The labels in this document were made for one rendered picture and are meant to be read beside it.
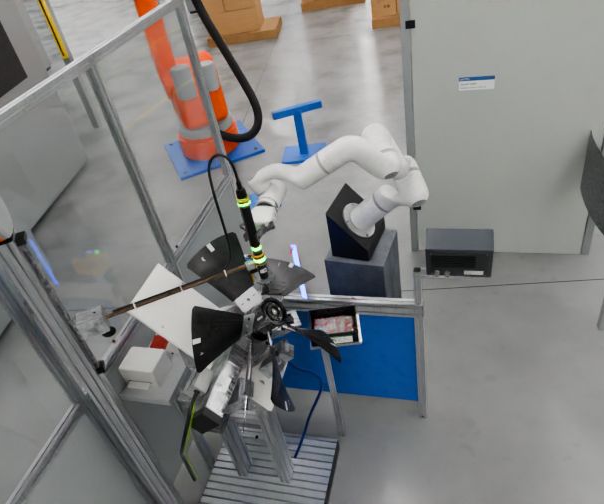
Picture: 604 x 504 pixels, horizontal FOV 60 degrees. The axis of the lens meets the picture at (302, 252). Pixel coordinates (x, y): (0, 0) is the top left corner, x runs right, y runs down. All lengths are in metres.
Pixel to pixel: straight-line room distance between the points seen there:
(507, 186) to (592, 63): 0.88
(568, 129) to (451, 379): 1.64
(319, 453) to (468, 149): 2.07
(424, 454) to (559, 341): 1.11
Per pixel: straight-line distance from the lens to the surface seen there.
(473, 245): 2.16
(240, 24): 9.80
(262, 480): 2.92
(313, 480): 2.87
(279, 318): 1.98
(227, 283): 2.01
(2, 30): 6.02
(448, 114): 3.50
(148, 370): 2.33
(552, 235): 4.03
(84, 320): 1.95
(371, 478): 2.93
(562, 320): 3.65
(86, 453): 2.42
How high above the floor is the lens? 2.58
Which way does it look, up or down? 38 degrees down
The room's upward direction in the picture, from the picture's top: 12 degrees counter-clockwise
